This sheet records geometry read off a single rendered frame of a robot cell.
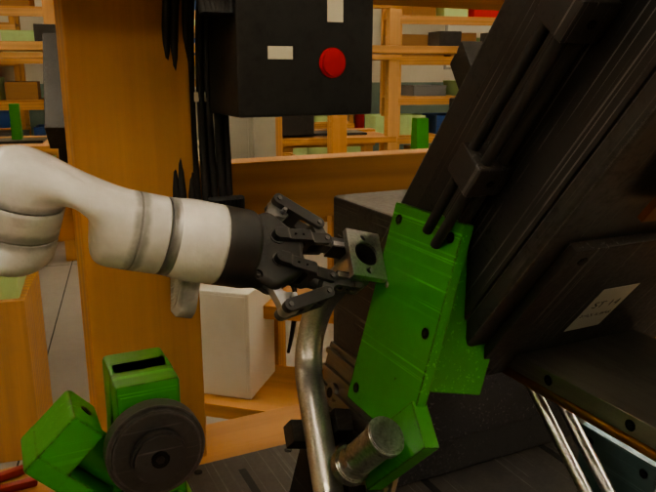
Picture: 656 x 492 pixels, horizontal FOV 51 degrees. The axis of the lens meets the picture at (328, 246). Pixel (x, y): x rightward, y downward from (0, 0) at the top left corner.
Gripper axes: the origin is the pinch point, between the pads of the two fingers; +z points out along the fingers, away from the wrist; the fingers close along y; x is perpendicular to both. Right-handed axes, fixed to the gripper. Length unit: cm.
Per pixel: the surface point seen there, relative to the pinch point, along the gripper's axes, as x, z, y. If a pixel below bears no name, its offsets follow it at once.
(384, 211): 2.6, 8.3, 10.3
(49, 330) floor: 325, 18, 143
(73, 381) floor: 270, 23, 92
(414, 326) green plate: -5.3, 2.8, -8.9
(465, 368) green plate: -4.7, 8.3, -12.4
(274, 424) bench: 42.2, 11.5, -2.4
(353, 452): 2.5, -0.7, -18.3
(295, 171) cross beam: 19.2, 6.9, 28.0
